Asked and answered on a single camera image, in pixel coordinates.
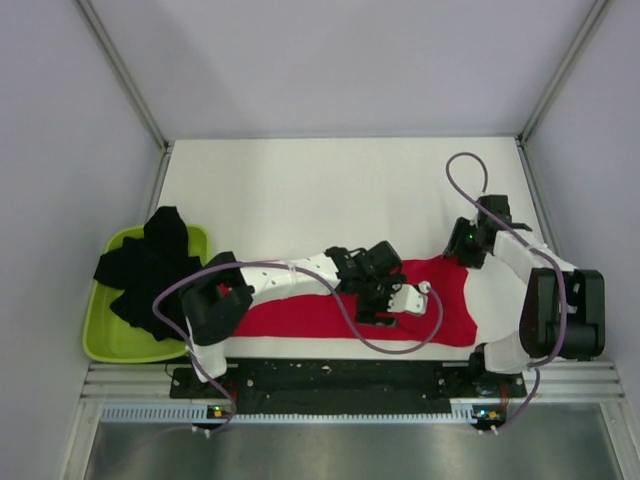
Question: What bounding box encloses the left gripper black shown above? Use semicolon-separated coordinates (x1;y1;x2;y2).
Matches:
353;273;406;326

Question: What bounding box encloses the red t shirt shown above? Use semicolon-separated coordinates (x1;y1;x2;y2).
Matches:
234;257;477;353

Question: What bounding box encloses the black t shirt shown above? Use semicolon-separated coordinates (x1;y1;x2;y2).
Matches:
94;206;202;341

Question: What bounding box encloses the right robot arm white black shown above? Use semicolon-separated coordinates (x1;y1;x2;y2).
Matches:
443;195;606;396

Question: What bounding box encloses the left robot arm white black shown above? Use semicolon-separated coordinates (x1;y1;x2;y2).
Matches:
179;241;425;397

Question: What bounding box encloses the green plastic bin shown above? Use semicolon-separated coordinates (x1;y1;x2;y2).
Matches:
82;224;212;364

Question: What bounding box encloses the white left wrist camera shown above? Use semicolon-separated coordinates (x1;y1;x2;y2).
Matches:
387;281;431;316

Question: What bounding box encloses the aluminium side rail right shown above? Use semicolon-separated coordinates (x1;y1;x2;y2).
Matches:
515;136;571;260

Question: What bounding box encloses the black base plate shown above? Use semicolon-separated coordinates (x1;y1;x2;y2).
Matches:
169;357;526;416

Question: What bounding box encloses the grey slotted cable duct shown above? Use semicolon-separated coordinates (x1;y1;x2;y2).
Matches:
99;402;506;426

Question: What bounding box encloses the aluminium frame post right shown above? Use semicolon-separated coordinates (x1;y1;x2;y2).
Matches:
517;0;613;148

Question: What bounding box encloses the aluminium frame post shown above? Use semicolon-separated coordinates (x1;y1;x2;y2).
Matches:
517;0;613;148
73;0;169;152

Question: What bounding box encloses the aluminium frame post left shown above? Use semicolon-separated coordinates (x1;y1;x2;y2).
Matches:
73;0;169;152

